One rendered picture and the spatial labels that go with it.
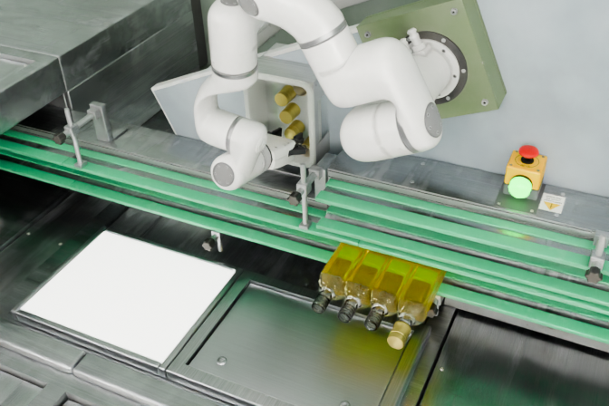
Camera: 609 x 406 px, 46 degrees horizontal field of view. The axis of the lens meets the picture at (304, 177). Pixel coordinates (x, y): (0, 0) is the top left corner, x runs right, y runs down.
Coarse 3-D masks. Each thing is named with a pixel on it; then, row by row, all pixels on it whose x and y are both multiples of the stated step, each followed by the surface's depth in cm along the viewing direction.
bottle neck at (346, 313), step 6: (348, 300) 145; (354, 300) 145; (342, 306) 145; (348, 306) 144; (354, 306) 145; (342, 312) 143; (348, 312) 143; (354, 312) 144; (342, 318) 144; (348, 318) 143
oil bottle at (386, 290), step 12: (396, 264) 151; (408, 264) 151; (384, 276) 148; (396, 276) 148; (408, 276) 149; (372, 288) 146; (384, 288) 145; (396, 288) 145; (372, 300) 145; (384, 300) 144; (396, 300) 144; (396, 312) 146
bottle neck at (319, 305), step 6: (324, 288) 148; (324, 294) 147; (330, 294) 147; (318, 300) 145; (324, 300) 146; (330, 300) 147; (312, 306) 146; (318, 306) 147; (324, 306) 145; (318, 312) 146
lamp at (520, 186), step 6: (510, 180) 146; (516, 180) 144; (522, 180) 143; (528, 180) 144; (510, 186) 144; (516, 186) 144; (522, 186) 143; (528, 186) 143; (510, 192) 145; (516, 192) 144; (522, 192) 144; (528, 192) 144
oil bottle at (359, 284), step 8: (368, 256) 154; (376, 256) 154; (384, 256) 154; (360, 264) 152; (368, 264) 152; (376, 264) 152; (384, 264) 152; (352, 272) 150; (360, 272) 150; (368, 272) 150; (376, 272) 150; (352, 280) 148; (360, 280) 148; (368, 280) 148; (344, 288) 147; (352, 288) 146; (360, 288) 146; (368, 288) 146; (344, 296) 148; (360, 296) 146; (368, 296) 146; (360, 304) 147; (368, 304) 148
